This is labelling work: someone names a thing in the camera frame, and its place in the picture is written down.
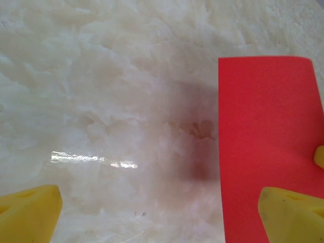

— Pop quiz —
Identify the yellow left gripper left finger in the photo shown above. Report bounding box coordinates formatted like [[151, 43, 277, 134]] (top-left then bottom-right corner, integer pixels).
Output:
[[0, 184, 63, 243]]

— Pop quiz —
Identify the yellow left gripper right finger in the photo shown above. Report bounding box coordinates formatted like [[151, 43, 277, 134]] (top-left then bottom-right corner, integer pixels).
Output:
[[257, 186, 324, 243]]

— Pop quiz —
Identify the red paper sheet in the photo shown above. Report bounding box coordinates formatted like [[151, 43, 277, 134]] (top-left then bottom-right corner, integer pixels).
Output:
[[218, 56, 324, 243]]

